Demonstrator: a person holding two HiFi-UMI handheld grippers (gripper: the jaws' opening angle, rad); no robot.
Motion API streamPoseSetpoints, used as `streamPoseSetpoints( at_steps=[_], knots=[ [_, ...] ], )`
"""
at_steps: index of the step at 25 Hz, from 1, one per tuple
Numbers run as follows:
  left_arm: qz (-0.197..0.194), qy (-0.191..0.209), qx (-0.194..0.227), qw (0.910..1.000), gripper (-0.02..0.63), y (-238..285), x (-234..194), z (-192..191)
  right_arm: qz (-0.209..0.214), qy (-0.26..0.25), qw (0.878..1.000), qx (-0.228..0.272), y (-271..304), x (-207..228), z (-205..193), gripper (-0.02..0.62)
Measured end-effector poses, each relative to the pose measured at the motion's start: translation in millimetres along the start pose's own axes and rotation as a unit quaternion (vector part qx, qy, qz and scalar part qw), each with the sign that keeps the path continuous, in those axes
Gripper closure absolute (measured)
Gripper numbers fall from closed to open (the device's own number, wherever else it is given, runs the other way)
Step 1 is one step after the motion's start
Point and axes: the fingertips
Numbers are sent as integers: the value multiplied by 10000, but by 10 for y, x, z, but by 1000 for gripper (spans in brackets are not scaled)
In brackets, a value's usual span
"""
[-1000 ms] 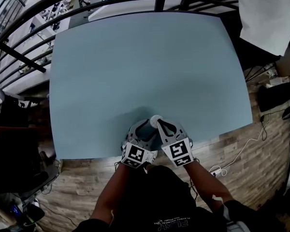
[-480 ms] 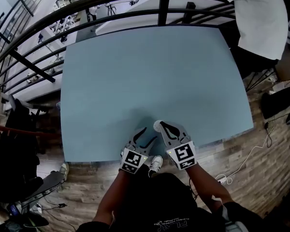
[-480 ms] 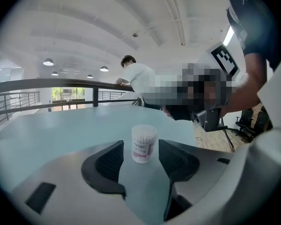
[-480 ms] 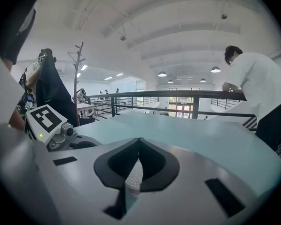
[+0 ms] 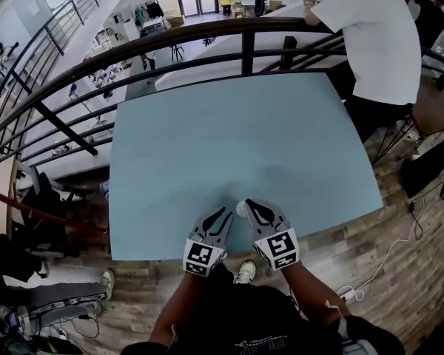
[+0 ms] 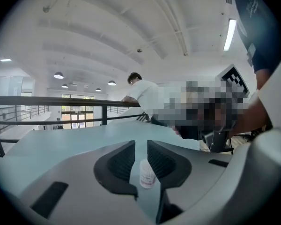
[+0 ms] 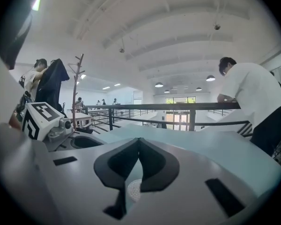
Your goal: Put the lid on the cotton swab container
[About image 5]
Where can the person's right forearm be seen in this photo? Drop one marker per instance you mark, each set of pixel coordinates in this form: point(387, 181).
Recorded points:
point(311, 290)

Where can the white power strip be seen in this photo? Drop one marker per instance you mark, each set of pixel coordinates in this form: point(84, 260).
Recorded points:
point(346, 293)

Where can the person's white shoe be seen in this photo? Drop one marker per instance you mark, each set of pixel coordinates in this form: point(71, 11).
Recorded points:
point(245, 272)

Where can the person's dark shirt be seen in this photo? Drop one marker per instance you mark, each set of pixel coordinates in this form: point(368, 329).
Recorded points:
point(244, 320)

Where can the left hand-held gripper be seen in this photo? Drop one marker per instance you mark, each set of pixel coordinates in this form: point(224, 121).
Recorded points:
point(201, 257)

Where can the person's left forearm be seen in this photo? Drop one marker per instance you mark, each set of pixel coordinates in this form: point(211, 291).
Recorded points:
point(177, 301)

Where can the round cotton swab box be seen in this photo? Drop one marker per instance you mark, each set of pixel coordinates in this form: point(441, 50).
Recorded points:
point(242, 212)

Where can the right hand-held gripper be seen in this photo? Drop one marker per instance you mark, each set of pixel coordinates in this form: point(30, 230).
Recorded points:
point(279, 248)

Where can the black chair with clothes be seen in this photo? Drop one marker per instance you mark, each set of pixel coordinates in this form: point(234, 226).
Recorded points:
point(48, 205)

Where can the black metal railing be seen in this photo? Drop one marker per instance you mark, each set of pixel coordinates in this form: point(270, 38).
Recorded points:
point(207, 30)

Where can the black bag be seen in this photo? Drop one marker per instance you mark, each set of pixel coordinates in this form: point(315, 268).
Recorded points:
point(425, 172)

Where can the thin-barred balcony railing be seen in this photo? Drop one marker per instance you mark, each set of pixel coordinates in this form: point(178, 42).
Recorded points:
point(54, 41)

